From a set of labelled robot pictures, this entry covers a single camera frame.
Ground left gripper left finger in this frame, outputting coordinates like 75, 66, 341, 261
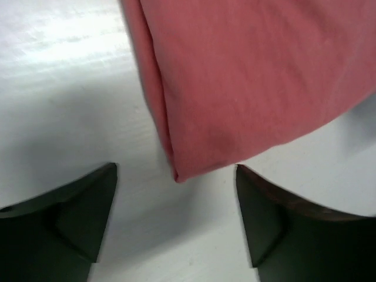
1, 163, 118, 282

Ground salmon pink t shirt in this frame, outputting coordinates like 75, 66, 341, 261
123, 1, 375, 182

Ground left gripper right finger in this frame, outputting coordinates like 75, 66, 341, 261
236, 165, 375, 281

